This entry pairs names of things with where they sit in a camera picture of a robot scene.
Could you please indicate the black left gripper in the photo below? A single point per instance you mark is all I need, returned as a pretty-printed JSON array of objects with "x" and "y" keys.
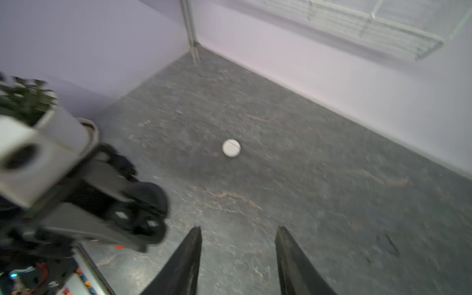
[{"x": 78, "y": 207}]

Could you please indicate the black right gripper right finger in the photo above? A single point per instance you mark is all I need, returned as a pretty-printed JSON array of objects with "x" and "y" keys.
[{"x": 297, "y": 275}]

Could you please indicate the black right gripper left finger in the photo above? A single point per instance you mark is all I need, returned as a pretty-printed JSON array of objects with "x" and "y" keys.
[{"x": 180, "y": 274}]

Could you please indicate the white earbud charging case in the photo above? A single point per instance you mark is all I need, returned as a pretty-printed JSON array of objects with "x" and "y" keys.
[{"x": 231, "y": 148}]

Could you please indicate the potted green plant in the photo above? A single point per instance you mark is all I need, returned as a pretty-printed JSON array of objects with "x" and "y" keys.
[{"x": 31, "y": 103}]

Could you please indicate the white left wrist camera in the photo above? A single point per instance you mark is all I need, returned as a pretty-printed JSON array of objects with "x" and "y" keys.
[{"x": 31, "y": 163}]

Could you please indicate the white wire wall shelf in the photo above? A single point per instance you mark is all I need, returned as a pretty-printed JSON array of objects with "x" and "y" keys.
[{"x": 410, "y": 29}]

